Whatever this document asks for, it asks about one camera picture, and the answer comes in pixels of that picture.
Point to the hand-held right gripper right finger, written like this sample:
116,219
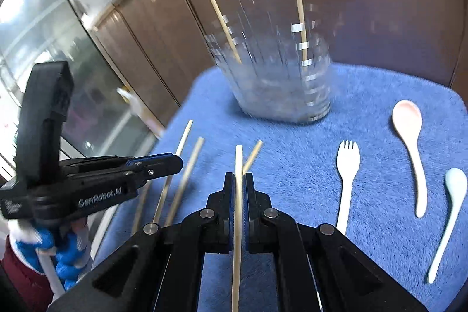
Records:
250,195

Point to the clear glass jar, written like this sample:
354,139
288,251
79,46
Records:
278,85

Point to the white plastic fork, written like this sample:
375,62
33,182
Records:
347,165

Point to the pink plastic spoon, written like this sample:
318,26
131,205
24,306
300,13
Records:
406,118

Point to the glass sliding door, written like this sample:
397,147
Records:
55,23

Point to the person's left forearm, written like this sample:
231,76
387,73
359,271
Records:
22,279

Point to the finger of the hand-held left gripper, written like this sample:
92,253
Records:
140,179
161,163

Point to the blue fluffy mat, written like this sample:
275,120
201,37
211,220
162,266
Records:
299,151

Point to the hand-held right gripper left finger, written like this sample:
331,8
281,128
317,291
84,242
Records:
229,195

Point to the light blue plastic spoon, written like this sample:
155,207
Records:
455,184

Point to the brown kitchen cabinet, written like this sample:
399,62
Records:
153,41

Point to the wooden chopstick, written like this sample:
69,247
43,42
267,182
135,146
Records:
299,5
184,136
222,25
140,206
184,180
238,165
254,155

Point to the person's left hand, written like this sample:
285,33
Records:
67,257

